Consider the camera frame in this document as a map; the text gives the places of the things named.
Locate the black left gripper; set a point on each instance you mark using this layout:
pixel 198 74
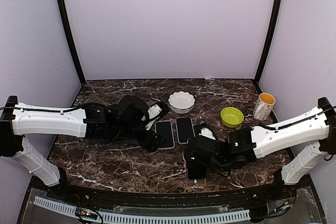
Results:
pixel 146 142

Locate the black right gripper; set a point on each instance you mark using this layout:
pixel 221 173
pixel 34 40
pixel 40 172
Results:
pixel 191 163

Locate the pink phone case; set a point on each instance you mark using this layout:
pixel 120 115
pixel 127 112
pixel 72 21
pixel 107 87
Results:
pixel 168 134

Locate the clear magsafe phone case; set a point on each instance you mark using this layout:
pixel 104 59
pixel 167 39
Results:
pixel 195 183

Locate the black phone case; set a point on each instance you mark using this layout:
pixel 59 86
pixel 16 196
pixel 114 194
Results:
pixel 196 128

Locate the lavender phone case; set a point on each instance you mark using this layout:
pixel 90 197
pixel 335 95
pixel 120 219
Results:
pixel 185 130

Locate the black smartphone silver edge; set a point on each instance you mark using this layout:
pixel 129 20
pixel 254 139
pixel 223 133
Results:
pixel 184 129

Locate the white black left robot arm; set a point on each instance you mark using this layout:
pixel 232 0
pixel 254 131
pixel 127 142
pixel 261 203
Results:
pixel 131 117

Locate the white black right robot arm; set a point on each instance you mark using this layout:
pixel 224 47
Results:
pixel 205 152

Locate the white scalloped bowl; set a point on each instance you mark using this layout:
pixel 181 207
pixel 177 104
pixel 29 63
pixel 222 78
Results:
pixel 181 102

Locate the green bowl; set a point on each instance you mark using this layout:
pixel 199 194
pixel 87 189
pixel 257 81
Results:
pixel 231 117

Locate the white mug yellow inside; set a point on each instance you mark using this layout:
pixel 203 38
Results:
pixel 264 106

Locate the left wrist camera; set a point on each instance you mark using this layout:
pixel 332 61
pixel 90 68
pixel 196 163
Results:
pixel 155 112

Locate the black front table rail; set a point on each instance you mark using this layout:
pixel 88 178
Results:
pixel 104 199

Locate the white slotted cable duct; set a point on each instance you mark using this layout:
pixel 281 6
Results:
pixel 142 215

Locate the black left corner post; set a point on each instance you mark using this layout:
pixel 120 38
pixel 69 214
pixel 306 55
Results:
pixel 70 41

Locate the black corner post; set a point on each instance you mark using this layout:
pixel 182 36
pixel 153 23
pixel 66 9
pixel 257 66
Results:
pixel 70 41
pixel 268 40

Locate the black right corner post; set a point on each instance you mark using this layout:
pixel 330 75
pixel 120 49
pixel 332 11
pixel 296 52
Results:
pixel 268 40

